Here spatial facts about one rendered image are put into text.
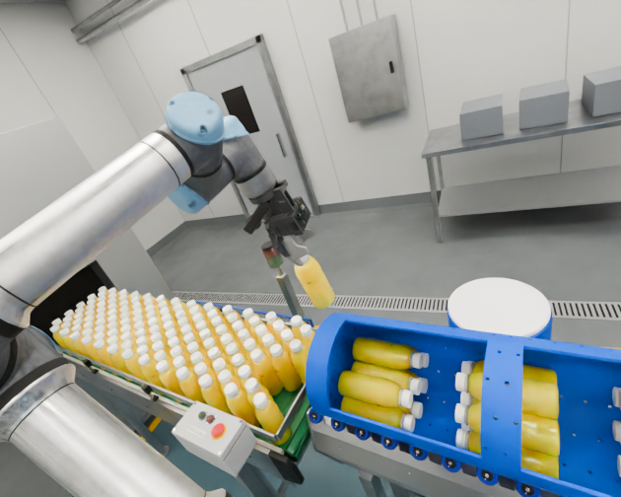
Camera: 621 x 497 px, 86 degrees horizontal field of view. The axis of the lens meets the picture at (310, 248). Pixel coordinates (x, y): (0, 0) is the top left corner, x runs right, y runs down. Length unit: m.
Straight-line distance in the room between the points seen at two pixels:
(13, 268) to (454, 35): 3.64
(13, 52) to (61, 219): 5.14
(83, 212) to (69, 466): 0.30
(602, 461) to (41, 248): 1.06
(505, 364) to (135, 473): 0.64
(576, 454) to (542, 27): 3.31
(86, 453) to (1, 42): 5.25
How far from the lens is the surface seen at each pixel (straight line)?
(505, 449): 0.80
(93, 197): 0.47
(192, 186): 0.60
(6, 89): 5.37
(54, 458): 0.56
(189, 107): 0.51
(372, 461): 1.10
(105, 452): 0.54
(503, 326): 1.13
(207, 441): 1.03
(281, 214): 0.73
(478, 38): 3.77
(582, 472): 1.00
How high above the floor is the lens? 1.84
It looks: 28 degrees down
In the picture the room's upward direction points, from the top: 20 degrees counter-clockwise
